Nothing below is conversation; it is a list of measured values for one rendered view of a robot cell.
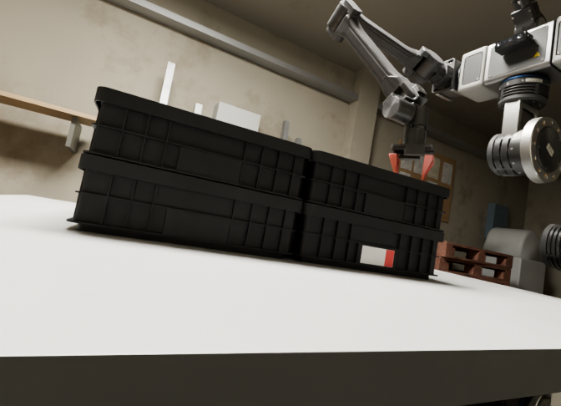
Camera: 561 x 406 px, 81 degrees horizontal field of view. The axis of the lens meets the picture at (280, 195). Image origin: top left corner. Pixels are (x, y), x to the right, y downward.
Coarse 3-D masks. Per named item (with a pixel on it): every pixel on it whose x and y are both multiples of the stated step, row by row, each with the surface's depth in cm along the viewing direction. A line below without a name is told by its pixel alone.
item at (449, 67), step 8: (448, 64) 127; (456, 64) 125; (440, 72) 123; (448, 72) 123; (432, 80) 126; (440, 80) 125; (448, 80) 125; (432, 88) 131; (440, 88) 128; (448, 88) 124
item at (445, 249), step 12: (444, 252) 317; (468, 252) 410; (480, 252) 344; (492, 252) 355; (444, 264) 320; (468, 264) 349; (480, 264) 346; (492, 264) 355; (504, 264) 369; (468, 276) 338; (480, 276) 346; (504, 276) 366
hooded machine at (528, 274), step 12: (504, 228) 476; (492, 240) 474; (504, 240) 460; (516, 240) 447; (528, 240) 445; (504, 252) 453; (516, 252) 441; (528, 252) 445; (516, 264) 434; (528, 264) 438; (540, 264) 452; (492, 276) 457; (516, 276) 431; (528, 276) 438; (540, 276) 452; (528, 288) 438; (540, 288) 452
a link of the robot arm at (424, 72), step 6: (420, 60) 119; (426, 60) 117; (420, 66) 119; (426, 66) 118; (432, 66) 117; (420, 72) 120; (426, 72) 119; (432, 72) 119; (438, 72) 118; (426, 78) 120
